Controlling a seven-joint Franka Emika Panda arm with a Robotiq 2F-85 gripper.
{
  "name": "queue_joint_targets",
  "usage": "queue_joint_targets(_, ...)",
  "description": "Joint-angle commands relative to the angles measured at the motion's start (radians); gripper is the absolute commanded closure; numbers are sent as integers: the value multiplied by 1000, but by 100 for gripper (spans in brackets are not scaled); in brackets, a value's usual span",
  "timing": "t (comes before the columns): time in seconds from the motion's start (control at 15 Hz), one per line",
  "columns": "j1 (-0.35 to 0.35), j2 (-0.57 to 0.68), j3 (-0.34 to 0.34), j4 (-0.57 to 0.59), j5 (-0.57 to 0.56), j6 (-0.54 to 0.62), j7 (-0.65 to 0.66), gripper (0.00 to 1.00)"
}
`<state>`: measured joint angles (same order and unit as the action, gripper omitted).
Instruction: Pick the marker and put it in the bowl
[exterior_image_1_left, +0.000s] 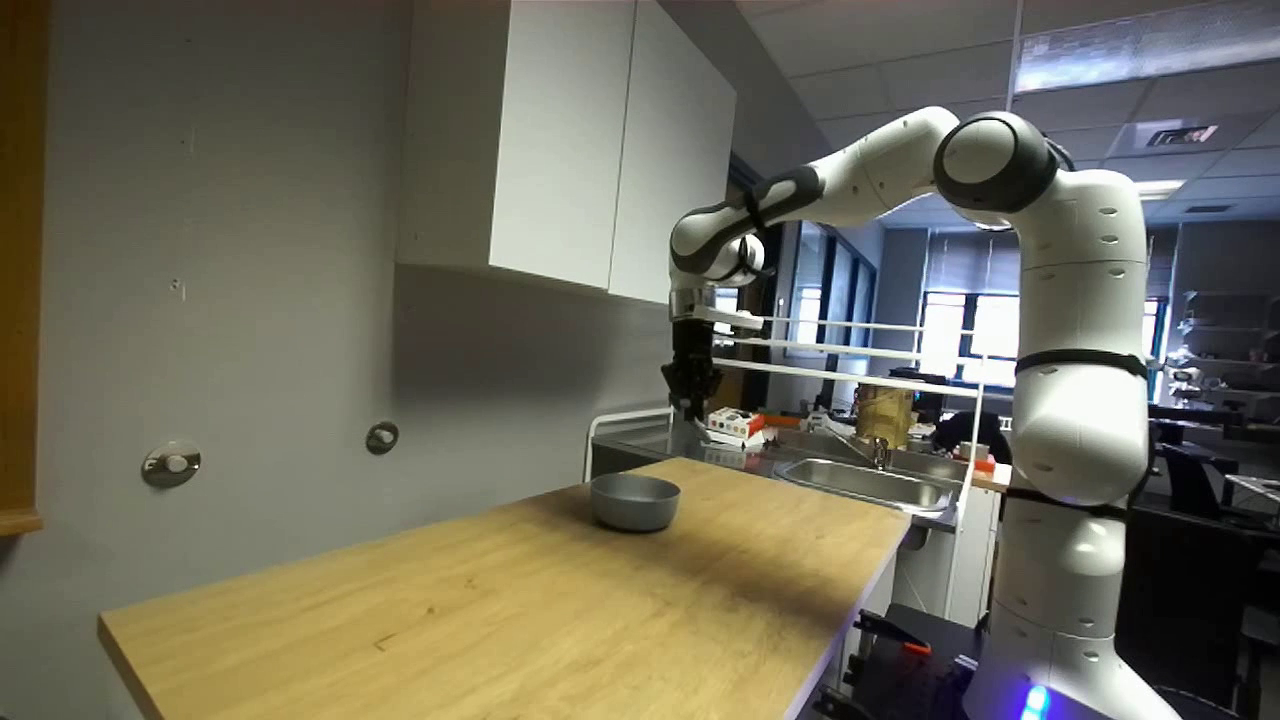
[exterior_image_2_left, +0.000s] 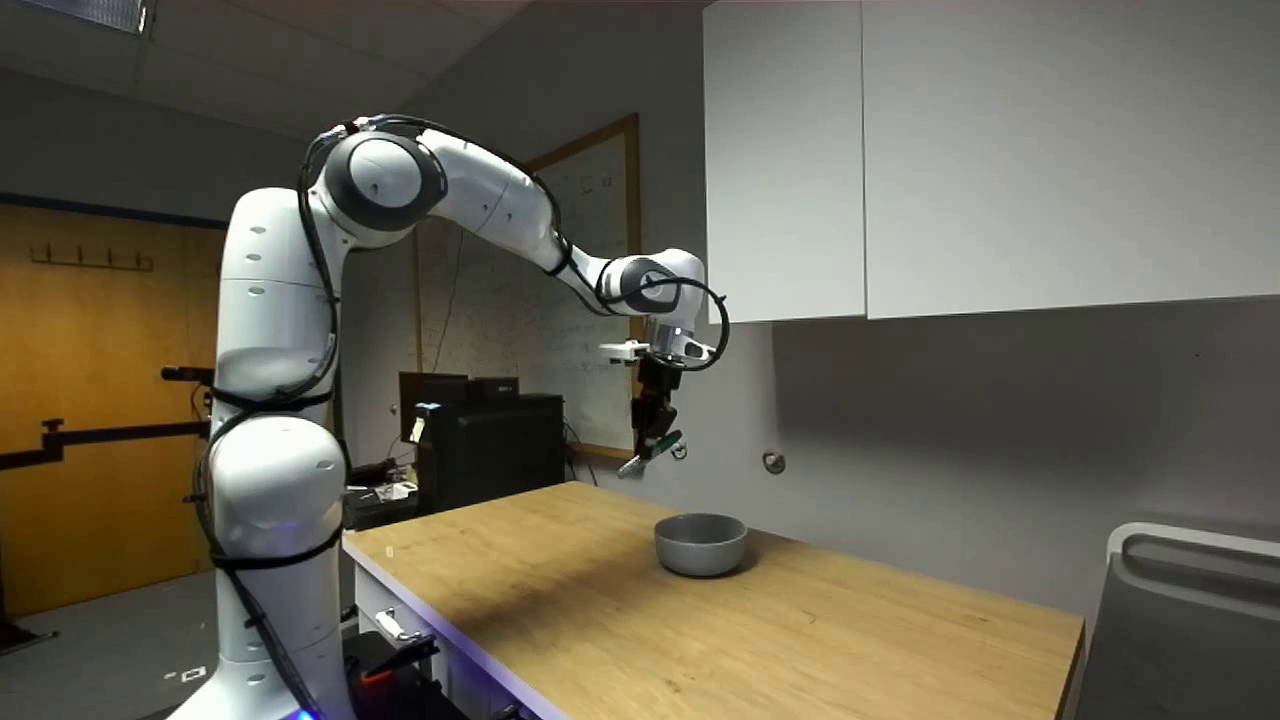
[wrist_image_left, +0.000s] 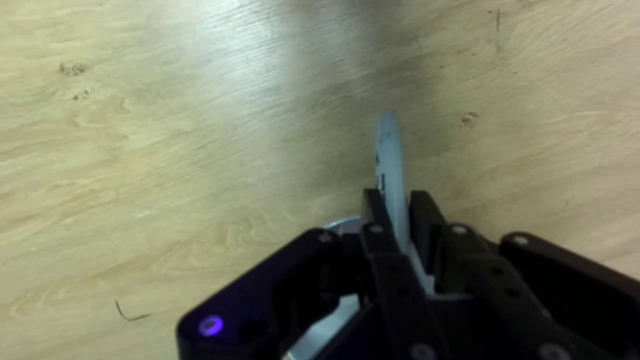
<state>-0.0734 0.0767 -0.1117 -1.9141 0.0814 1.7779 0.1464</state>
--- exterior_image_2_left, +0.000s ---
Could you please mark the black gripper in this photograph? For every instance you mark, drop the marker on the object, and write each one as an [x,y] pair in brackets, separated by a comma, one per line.
[653,382]

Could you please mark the green capped white marker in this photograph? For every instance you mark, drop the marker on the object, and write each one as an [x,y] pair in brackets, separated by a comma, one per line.
[632,464]

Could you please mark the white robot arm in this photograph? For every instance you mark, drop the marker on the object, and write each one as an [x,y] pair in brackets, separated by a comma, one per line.
[281,442]

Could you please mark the grey bowl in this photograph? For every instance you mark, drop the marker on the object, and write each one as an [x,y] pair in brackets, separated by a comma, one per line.
[700,546]

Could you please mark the wood framed whiteboard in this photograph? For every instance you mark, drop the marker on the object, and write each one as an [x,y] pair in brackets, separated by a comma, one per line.
[586,295]

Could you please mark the black computer monitor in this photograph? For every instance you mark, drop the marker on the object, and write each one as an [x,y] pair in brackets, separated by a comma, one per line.
[483,442]

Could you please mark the wooden door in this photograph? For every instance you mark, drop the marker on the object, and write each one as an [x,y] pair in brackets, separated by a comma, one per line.
[94,413]

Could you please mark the round wall knob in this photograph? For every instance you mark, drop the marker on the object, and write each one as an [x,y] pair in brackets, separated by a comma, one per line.
[775,461]

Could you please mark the white wall cabinet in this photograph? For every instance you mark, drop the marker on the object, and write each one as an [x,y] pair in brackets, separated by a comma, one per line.
[995,154]

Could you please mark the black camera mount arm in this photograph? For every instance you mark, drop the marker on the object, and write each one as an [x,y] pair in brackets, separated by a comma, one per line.
[94,437]

